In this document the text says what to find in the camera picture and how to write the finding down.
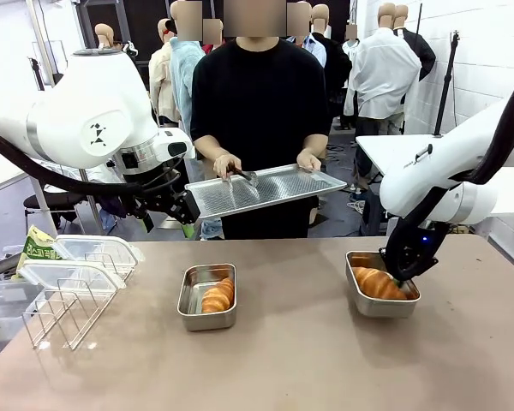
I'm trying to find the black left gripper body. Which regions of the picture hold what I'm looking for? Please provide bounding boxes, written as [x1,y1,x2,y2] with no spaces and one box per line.
[136,178,188,213]

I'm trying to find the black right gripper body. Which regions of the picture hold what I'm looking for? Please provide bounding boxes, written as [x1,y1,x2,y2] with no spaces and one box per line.
[400,223,450,276]

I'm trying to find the golden croissant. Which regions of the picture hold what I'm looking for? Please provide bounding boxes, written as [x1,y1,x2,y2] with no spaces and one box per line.
[351,265,408,300]
[200,277,236,313]

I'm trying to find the stainless steel food container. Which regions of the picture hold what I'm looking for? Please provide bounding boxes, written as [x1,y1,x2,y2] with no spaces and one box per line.
[176,263,237,332]
[345,250,421,319]

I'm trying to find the metal tongs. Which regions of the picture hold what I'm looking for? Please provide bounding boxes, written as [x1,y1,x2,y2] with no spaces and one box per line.
[226,168,258,196]

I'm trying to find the clear plastic container lid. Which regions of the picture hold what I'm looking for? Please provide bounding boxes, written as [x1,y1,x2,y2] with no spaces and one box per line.
[53,234,146,271]
[19,259,128,297]

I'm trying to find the perforated metal baking tray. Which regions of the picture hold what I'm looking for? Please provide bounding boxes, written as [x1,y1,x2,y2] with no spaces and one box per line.
[183,163,348,219]

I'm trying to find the person's left forearm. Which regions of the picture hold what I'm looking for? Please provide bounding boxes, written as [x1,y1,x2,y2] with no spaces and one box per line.
[302,133,329,158]

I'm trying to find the person's right forearm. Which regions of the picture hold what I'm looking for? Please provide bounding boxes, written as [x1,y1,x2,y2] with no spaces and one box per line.
[195,134,228,160]

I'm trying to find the person's right hand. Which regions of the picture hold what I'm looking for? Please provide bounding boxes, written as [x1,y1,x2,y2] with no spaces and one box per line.
[212,152,243,181]

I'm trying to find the person's left hand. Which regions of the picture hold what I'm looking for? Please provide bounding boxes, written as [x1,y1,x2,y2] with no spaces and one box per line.
[296,149,323,172]

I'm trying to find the black office chair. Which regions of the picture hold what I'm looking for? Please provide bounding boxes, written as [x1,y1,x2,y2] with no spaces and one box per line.
[23,192,125,235]

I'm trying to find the green printed food bag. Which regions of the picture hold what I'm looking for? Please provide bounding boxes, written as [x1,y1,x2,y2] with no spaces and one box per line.
[21,225,65,269]

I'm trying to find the mannequin in beige shirt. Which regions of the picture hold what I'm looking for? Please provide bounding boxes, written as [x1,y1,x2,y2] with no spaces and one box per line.
[148,19,182,125]

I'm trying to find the mannequin in light blue shirt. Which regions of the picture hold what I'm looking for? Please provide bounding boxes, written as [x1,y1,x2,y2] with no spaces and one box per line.
[170,0,206,181]

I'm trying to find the person in black t-shirt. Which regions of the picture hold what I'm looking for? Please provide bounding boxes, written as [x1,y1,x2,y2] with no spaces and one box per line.
[190,36,330,240]

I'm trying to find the background person in black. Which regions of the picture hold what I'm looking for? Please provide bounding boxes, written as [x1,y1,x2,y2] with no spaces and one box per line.
[122,40,151,91]

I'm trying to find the dark flat tray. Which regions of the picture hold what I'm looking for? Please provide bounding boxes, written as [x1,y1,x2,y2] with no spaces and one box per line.
[0,254,25,280]

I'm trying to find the black tripod stand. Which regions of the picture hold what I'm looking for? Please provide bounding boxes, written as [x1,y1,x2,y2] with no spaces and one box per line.
[432,29,462,138]

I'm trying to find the clear plastic storage bin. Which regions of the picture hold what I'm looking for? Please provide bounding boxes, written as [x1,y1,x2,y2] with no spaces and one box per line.
[0,278,44,356]

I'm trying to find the mannequin in white shirt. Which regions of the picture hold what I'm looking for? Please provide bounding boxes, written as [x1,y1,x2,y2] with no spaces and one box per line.
[344,2,423,181]

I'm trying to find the mannequin in black jacket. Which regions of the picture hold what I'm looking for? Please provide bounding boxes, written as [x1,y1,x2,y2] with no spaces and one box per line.
[392,3,437,82]

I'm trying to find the mannequin in black clothes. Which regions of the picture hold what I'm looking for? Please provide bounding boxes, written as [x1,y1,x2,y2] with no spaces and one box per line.
[311,3,353,129]

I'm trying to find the mannequin in striped blue shirt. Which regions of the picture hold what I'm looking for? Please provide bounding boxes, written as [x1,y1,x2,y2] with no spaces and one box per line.
[285,2,327,65]

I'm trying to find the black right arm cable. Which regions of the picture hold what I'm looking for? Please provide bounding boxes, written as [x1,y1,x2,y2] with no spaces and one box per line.
[379,63,514,283]

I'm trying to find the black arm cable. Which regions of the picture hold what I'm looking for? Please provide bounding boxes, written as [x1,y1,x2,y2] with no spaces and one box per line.
[0,127,181,199]
[379,63,514,283]

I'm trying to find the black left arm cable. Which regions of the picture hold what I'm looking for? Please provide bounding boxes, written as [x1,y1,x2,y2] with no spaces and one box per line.
[0,127,181,199]

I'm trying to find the metal wire rack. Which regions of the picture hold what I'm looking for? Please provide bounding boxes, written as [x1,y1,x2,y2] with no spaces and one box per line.
[21,252,134,350]

